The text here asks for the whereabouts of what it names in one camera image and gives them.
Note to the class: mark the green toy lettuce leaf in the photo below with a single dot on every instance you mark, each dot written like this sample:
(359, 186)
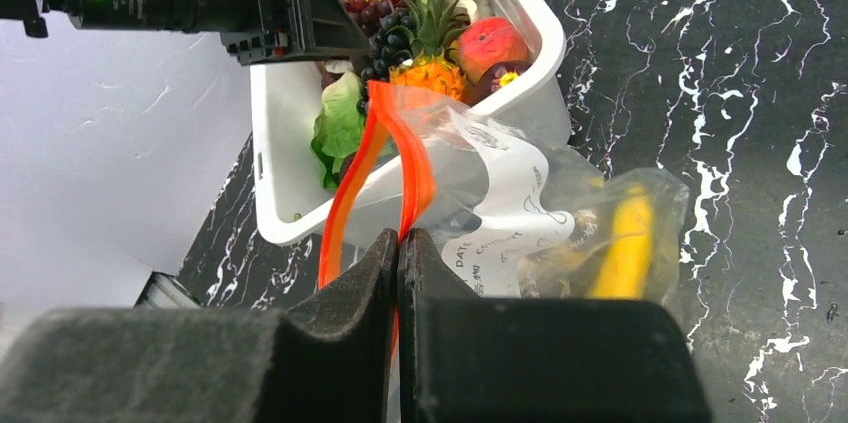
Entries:
(338, 128)

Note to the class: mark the clear zip top bag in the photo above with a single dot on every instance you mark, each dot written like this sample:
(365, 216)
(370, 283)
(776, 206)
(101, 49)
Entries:
(487, 193)

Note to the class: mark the yellow toy banana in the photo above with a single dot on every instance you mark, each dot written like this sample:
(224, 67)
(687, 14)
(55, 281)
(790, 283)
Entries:
(623, 272)

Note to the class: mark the orange toy pineapple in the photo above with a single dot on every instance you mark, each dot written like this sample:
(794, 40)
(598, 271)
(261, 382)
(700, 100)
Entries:
(431, 64)

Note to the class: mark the dark purple toy fruit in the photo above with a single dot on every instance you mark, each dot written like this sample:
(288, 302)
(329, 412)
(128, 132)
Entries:
(495, 78)

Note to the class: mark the dark blue toy grapes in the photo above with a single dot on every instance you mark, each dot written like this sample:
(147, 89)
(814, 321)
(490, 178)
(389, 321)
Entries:
(390, 47)

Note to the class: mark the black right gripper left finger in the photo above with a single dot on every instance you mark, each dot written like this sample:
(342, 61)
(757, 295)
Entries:
(324, 360)

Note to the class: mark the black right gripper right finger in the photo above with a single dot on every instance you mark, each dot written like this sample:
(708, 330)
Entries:
(467, 358)

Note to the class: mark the white plastic bin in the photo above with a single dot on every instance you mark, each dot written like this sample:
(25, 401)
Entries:
(291, 202)

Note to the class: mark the red toy grapes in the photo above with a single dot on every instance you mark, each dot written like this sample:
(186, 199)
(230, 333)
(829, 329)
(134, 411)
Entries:
(373, 16)

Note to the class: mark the red toy peach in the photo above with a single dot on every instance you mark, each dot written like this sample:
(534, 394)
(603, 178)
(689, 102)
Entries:
(487, 42)

